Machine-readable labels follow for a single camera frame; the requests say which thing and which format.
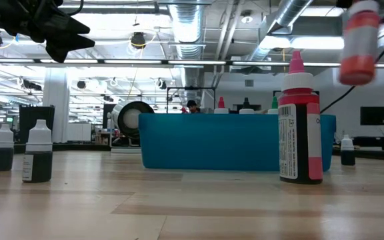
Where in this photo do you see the black monitor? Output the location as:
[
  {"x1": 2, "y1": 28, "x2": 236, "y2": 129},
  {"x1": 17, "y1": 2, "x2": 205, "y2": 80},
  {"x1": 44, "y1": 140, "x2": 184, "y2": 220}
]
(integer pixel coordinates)
[{"x1": 360, "y1": 106, "x2": 384, "y2": 127}]

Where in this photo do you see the black cabinet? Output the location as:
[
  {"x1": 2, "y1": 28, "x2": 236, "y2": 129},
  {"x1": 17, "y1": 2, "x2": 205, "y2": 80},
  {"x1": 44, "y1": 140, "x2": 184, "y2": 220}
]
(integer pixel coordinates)
[{"x1": 18, "y1": 105, "x2": 56, "y2": 144}]

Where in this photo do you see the red food coloring bottle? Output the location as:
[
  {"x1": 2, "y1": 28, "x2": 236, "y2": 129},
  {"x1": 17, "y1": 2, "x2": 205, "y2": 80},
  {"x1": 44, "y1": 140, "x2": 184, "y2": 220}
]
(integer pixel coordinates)
[{"x1": 214, "y1": 96, "x2": 229, "y2": 115}]

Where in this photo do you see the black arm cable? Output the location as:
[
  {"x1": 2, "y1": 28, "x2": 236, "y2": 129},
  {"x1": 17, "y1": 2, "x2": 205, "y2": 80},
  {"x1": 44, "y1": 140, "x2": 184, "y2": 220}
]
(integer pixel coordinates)
[
  {"x1": 319, "y1": 15, "x2": 384, "y2": 115},
  {"x1": 61, "y1": 0, "x2": 85, "y2": 17}
]

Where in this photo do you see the orange food coloring bottle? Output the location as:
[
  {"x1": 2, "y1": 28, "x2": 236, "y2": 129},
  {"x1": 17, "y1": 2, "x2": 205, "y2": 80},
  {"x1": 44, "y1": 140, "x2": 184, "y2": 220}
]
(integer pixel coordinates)
[{"x1": 337, "y1": 0, "x2": 380, "y2": 86}]

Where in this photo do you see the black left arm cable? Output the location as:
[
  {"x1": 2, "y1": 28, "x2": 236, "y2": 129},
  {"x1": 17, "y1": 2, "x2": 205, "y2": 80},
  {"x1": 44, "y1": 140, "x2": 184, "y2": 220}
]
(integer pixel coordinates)
[{"x1": 61, "y1": 0, "x2": 85, "y2": 17}]

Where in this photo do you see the pink food coloring bottle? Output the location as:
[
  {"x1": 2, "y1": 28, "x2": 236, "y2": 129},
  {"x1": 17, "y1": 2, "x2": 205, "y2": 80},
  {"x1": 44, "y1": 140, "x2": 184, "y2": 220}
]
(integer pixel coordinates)
[{"x1": 277, "y1": 49, "x2": 324, "y2": 185}]

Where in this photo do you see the silver spiral ventilation duct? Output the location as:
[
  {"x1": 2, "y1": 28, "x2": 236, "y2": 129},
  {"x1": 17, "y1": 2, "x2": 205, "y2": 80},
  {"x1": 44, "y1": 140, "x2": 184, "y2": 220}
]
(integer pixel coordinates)
[{"x1": 245, "y1": 0, "x2": 315, "y2": 63}]

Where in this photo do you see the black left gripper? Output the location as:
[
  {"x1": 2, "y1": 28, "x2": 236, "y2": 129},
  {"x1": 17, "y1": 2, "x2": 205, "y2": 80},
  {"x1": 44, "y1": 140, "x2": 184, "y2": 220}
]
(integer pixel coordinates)
[{"x1": 28, "y1": 0, "x2": 97, "y2": 64}]

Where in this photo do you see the small dark bottle white cap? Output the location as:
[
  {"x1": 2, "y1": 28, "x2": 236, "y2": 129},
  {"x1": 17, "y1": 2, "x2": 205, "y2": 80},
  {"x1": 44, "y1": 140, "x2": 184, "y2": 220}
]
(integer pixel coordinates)
[
  {"x1": 0, "y1": 123, "x2": 15, "y2": 173},
  {"x1": 340, "y1": 134, "x2": 357, "y2": 167},
  {"x1": 21, "y1": 119, "x2": 53, "y2": 183}
]

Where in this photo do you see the white pillar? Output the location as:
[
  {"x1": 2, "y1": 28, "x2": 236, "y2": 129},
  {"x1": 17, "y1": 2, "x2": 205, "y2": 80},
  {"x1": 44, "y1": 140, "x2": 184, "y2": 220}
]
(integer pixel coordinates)
[{"x1": 42, "y1": 68, "x2": 70, "y2": 144}]

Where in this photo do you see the blue plastic bin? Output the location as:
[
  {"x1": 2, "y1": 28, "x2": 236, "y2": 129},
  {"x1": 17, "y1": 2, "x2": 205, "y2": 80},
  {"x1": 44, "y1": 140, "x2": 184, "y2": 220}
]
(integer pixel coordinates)
[{"x1": 138, "y1": 113, "x2": 337, "y2": 173}]

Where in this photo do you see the black food coloring bottle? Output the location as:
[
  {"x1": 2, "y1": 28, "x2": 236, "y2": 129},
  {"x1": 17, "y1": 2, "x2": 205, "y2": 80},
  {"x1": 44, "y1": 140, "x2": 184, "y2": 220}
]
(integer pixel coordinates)
[{"x1": 239, "y1": 97, "x2": 255, "y2": 115}]

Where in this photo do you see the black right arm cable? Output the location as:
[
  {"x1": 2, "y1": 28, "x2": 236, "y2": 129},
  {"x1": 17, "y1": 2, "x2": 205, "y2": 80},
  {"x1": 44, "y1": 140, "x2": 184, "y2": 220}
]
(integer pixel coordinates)
[{"x1": 319, "y1": 15, "x2": 384, "y2": 115}]

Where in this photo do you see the black aluminium table frame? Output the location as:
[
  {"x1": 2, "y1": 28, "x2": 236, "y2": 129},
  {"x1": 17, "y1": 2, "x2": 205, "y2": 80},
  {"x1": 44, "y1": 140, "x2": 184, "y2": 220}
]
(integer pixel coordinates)
[{"x1": 0, "y1": 142, "x2": 384, "y2": 163}]

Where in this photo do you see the green food coloring bottle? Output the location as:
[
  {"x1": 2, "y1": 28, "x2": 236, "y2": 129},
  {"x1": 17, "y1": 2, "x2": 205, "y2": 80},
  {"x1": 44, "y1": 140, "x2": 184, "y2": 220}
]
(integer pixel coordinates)
[{"x1": 267, "y1": 96, "x2": 280, "y2": 115}]

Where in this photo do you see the white cylindrical lamp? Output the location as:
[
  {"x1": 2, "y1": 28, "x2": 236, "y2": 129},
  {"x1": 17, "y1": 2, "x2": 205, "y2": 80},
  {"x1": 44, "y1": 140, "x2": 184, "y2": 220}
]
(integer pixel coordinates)
[{"x1": 111, "y1": 100, "x2": 155, "y2": 140}]

